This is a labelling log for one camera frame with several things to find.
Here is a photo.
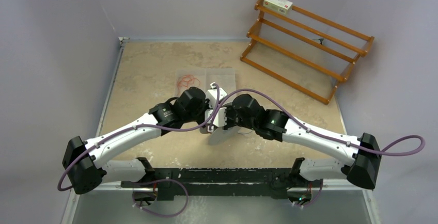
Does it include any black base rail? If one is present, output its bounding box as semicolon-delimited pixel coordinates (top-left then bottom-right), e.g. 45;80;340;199
121;158;323;204

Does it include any white filament spool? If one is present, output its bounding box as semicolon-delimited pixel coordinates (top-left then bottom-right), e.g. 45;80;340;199
199;126;240;146

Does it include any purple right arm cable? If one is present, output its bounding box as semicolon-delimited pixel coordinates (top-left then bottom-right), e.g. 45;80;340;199
207;88;426;156

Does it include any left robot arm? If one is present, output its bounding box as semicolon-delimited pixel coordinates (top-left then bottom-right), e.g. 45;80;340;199
57;87;212;195

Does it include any wooden shoe rack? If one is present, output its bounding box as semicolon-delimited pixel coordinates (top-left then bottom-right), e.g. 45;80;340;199
240;0;374;105

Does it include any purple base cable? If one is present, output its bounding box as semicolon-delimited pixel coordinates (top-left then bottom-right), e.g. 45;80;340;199
132;178;190;218

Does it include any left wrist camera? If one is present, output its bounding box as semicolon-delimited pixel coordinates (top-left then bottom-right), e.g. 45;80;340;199
205;82;228;109

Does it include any white cardboard box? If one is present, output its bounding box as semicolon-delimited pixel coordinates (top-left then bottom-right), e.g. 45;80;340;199
263;0;293;15

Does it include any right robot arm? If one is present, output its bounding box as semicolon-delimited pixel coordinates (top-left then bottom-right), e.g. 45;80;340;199
225;94;382;190

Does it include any translucent plastic divided tray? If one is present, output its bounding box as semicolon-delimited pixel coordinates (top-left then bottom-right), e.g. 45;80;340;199
174;68;237;97

